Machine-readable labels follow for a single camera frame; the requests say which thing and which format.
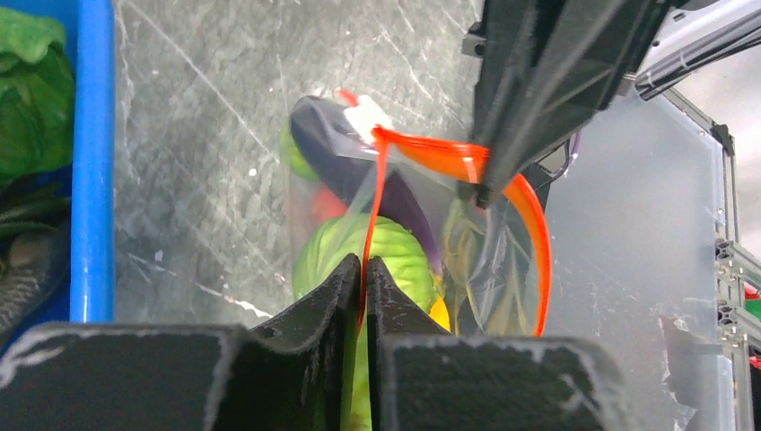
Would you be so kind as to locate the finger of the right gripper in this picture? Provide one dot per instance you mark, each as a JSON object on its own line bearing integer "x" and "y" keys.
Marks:
{"x": 547, "y": 68}

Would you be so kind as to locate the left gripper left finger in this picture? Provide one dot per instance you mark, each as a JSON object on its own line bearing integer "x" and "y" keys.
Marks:
{"x": 293, "y": 372}

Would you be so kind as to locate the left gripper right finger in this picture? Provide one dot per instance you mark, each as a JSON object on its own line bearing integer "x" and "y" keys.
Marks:
{"x": 424, "y": 378}

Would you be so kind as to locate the yellow toy mango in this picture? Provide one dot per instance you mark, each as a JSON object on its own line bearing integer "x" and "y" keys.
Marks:
{"x": 439, "y": 314}

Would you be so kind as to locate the pale green toy cabbage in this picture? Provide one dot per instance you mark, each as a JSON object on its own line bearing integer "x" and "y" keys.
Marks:
{"x": 405, "y": 260}

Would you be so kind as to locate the red toy peach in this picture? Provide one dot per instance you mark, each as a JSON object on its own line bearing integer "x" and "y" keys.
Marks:
{"x": 326, "y": 205}

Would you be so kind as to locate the clear zip top bag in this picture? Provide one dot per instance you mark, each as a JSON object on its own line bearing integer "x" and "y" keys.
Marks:
{"x": 497, "y": 262}

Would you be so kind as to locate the purple toy eggplant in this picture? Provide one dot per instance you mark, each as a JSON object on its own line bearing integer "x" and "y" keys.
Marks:
{"x": 320, "y": 130}

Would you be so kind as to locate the green toy ball vegetable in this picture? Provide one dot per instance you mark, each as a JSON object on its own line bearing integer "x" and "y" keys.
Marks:
{"x": 292, "y": 157}

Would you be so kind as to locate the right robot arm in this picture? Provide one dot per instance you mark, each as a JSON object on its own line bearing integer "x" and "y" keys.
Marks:
{"x": 694, "y": 34}

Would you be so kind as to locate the blue plastic bin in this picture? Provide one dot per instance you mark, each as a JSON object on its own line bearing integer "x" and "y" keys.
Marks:
{"x": 88, "y": 295}

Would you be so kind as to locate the green toy lettuce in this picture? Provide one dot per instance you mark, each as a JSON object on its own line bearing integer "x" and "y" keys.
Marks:
{"x": 37, "y": 95}

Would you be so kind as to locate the aluminium frame rail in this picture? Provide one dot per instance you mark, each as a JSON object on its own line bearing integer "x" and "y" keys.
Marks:
{"x": 737, "y": 270}

